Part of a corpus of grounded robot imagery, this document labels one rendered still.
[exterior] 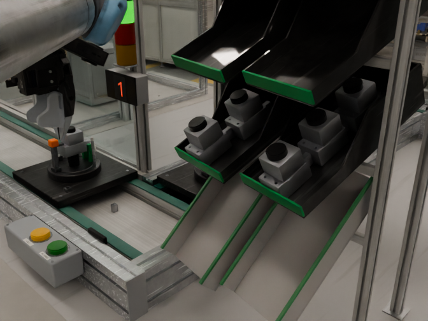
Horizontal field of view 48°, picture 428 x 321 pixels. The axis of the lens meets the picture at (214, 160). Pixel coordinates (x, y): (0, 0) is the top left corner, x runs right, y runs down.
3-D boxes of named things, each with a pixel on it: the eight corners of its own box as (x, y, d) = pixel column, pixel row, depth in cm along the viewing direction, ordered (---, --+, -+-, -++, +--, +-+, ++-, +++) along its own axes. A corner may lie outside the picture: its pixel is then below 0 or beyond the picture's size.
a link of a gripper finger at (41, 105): (27, 141, 83) (18, 89, 79) (58, 132, 87) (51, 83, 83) (35, 146, 81) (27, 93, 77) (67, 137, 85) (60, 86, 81)
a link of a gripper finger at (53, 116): (35, 146, 81) (27, 93, 77) (67, 137, 85) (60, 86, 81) (45, 151, 79) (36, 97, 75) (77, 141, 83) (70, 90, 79)
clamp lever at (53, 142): (54, 169, 124) (51, 141, 121) (50, 167, 125) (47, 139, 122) (67, 165, 127) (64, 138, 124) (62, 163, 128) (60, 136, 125)
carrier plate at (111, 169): (58, 209, 115) (57, 201, 115) (13, 178, 131) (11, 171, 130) (138, 177, 131) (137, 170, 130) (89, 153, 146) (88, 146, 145)
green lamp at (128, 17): (121, 24, 112) (120, 2, 110) (109, 21, 115) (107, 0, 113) (138, 21, 115) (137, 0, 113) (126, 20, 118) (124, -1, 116)
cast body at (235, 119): (244, 141, 81) (230, 108, 77) (228, 132, 85) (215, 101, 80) (279, 113, 84) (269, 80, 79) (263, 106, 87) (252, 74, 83)
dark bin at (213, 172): (223, 185, 76) (207, 149, 71) (179, 157, 85) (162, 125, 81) (339, 85, 84) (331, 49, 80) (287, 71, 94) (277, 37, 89)
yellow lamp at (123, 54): (125, 67, 116) (123, 46, 114) (112, 64, 119) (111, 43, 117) (141, 63, 119) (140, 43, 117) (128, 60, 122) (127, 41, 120)
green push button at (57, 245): (54, 261, 96) (53, 253, 95) (44, 253, 99) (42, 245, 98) (72, 253, 99) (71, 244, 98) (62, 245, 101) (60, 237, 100)
